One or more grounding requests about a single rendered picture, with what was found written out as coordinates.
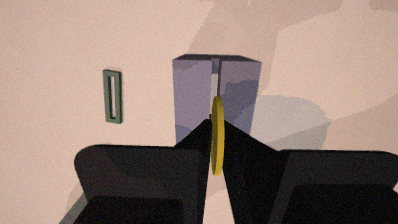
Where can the gold coin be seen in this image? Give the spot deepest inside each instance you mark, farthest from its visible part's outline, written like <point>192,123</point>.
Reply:
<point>217,145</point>

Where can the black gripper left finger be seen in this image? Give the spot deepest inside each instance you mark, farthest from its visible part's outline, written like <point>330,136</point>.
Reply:
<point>178,172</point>

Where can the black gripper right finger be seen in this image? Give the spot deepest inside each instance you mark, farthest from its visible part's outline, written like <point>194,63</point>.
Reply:
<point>260,180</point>

